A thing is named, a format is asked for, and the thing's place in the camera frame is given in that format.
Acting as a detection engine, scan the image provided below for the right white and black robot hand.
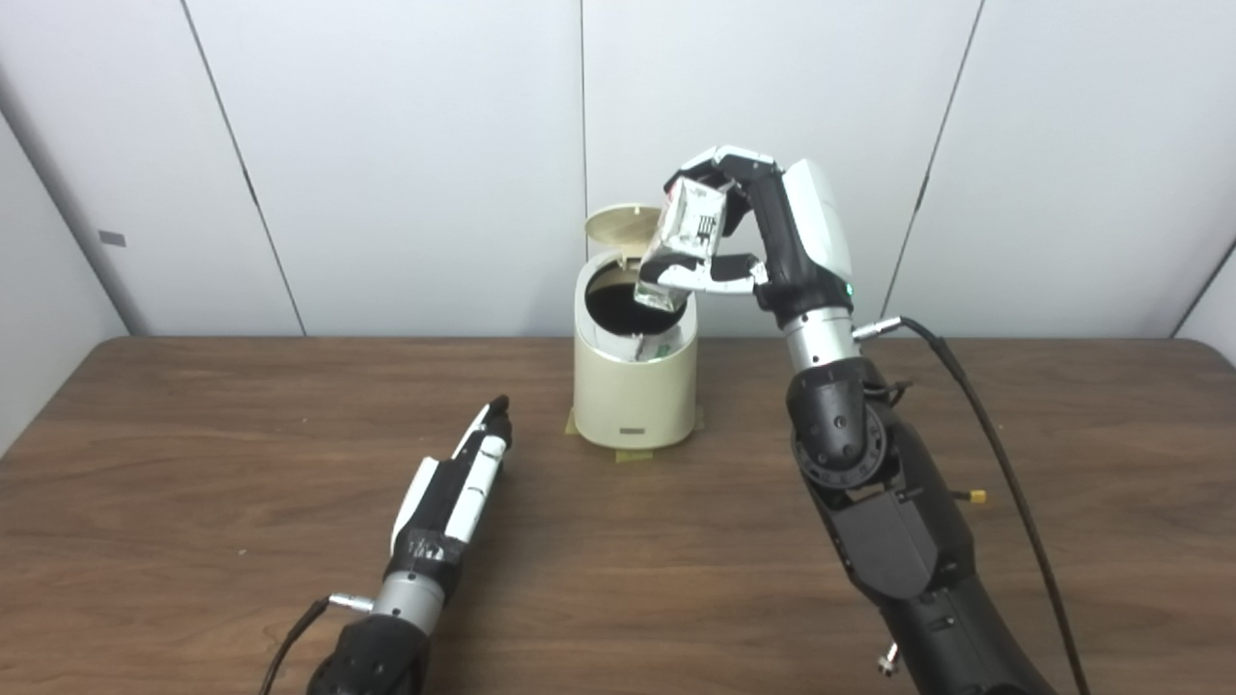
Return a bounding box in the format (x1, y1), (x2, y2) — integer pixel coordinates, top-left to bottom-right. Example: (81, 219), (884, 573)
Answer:
(662, 146), (857, 324)

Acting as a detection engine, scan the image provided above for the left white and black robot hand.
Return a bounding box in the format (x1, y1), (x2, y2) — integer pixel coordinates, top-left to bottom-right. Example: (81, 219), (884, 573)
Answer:
(389, 395), (514, 599)

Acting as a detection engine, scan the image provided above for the white and green milk carton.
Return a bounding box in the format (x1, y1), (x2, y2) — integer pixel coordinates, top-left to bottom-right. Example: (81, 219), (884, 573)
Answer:
(634, 177), (728, 312)

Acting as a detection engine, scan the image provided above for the cream round bin lid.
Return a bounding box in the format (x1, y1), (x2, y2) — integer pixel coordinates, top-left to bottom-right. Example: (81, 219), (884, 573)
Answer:
(584, 203), (667, 262)

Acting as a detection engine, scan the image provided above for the cream-colored round bin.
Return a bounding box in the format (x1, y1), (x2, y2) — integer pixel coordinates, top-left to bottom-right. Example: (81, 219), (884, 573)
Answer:
(573, 249), (699, 450)

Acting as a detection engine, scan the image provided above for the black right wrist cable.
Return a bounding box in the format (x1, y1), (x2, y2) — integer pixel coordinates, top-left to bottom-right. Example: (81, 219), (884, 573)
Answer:
(854, 316), (1092, 695)

